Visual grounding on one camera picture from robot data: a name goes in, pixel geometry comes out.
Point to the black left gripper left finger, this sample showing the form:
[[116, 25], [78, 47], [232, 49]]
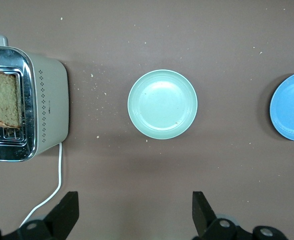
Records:
[[67, 212]]

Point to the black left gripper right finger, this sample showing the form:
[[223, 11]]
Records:
[[201, 215]]

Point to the brown bread slice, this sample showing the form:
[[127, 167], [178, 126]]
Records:
[[4, 100]]

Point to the mint green plate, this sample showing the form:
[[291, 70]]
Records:
[[161, 103]]

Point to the blue plate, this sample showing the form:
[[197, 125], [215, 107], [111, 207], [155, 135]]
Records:
[[291, 107]]

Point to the beige and chrome toaster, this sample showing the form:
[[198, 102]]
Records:
[[52, 105]]

